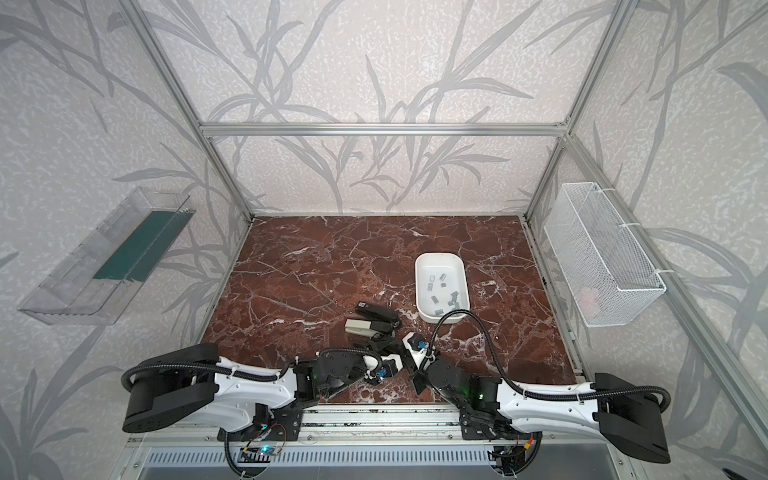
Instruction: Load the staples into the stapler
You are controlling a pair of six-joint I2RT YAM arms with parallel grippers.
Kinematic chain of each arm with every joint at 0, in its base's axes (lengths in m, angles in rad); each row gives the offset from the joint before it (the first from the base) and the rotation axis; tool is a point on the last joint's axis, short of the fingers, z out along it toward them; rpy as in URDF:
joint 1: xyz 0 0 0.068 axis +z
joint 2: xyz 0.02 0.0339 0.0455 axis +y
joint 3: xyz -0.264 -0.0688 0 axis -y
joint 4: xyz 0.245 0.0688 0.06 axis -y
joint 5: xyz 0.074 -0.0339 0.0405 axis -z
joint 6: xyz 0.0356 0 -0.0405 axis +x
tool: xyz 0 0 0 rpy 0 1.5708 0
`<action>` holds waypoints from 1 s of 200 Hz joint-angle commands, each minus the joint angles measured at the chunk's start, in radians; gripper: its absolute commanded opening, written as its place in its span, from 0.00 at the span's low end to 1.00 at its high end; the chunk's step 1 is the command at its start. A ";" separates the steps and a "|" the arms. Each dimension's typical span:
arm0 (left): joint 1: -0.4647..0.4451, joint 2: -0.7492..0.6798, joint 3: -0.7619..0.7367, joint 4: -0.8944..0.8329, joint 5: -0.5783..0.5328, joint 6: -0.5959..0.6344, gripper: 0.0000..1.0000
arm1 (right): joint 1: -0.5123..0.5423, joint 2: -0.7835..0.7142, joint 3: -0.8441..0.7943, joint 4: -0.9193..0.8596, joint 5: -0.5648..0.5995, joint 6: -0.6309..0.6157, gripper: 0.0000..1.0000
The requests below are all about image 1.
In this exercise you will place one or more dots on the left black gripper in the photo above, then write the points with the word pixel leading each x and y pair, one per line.
pixel 372 345

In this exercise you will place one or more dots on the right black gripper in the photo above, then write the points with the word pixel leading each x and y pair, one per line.
pixel 417 372

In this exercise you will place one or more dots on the beige grey stapler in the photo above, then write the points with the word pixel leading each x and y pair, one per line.
pixel 368 328

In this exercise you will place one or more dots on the black stapler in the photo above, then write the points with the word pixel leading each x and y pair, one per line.
pixel 378 313
pixel 383 345

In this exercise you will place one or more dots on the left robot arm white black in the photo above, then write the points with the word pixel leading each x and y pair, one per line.
pixel 197 385

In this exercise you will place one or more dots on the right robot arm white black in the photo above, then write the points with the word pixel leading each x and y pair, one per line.
pixel 627 416

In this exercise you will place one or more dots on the white plastic tray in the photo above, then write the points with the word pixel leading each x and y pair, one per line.
pixel 452 293

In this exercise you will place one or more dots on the small circuit board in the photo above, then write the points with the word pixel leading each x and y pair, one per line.
pixel 259 454

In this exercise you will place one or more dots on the pink object in basket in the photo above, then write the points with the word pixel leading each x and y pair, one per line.
pixel 588 300

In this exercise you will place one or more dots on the green mat in shelf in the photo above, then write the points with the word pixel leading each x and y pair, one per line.
pixel 135 259

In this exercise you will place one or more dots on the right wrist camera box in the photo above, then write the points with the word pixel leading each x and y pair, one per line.
pixel 415 350

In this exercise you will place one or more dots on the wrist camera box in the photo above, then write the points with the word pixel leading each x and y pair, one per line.
pixel 391 365
pixel 415 350

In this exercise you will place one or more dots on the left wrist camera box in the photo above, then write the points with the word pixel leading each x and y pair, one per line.
pixel 391 365

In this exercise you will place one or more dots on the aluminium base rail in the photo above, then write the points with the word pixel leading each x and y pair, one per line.
pixel 411 424

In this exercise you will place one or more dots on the white wire mesh basket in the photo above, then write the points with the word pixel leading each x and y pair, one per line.
pixel 596 248

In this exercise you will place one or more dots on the aluminium frame crossbar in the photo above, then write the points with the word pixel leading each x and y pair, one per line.
pixel 382 129

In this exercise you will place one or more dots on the clear acrylic wall shelf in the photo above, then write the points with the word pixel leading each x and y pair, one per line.
pixel 96 282

